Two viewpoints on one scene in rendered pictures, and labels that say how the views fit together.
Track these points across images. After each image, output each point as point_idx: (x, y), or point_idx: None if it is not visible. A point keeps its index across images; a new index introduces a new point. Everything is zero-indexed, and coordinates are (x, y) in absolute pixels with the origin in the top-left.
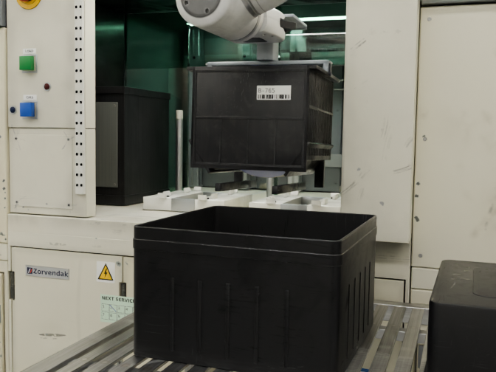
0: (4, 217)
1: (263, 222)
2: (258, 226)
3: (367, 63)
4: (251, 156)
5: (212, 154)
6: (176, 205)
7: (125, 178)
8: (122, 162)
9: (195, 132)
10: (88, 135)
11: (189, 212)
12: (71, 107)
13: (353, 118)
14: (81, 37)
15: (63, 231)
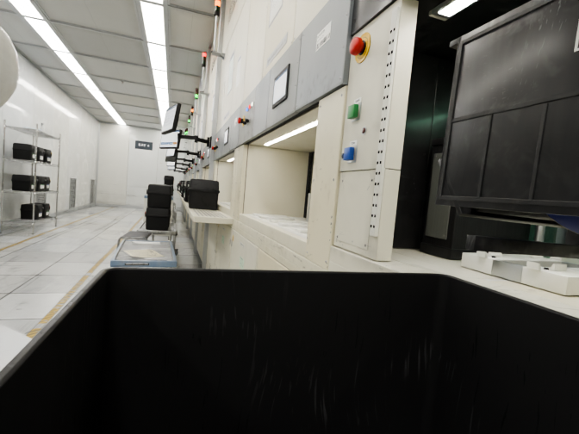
0: (328, 248)
1: (535, 342)
2: (521, 345)
3: None
4: (544, 183)
5: (469, 182)
6: (497, 269)
7: (454, 231)
8: (453, 213)
9: (448, 145)
10: (388, 176)
11: (336, 273)
12: (376, 147)
13: None
14: (390, 72)
15: (357, 270)
